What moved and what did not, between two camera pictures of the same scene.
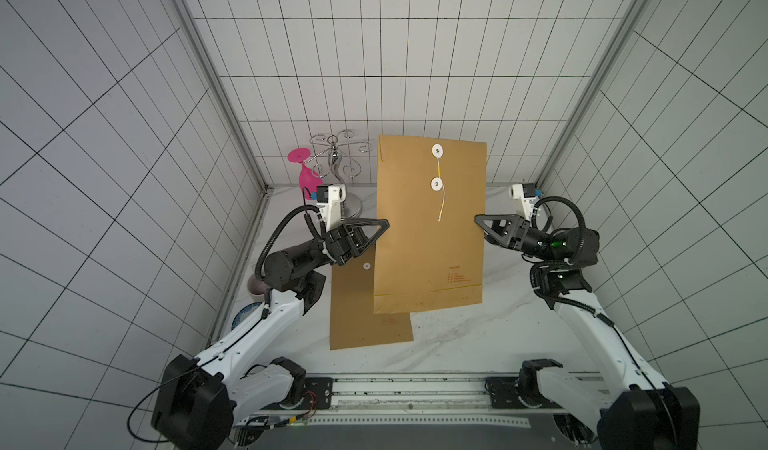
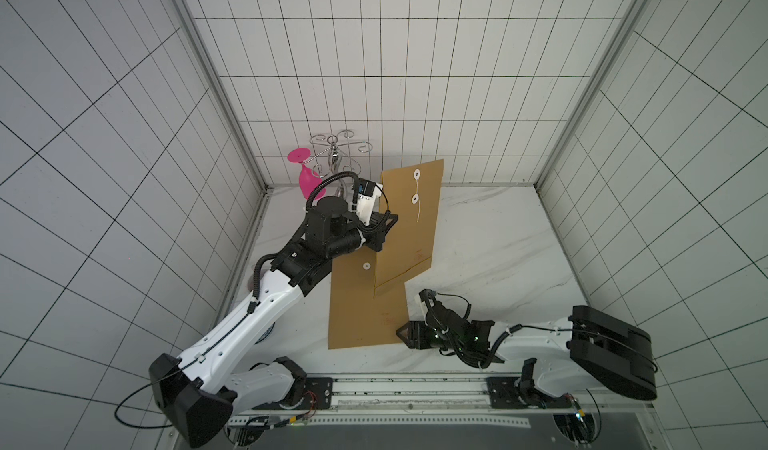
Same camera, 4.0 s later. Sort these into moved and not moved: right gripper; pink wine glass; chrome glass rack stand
Moved: right gripper
Not moved: pink wine glass; chrome glass rack stand
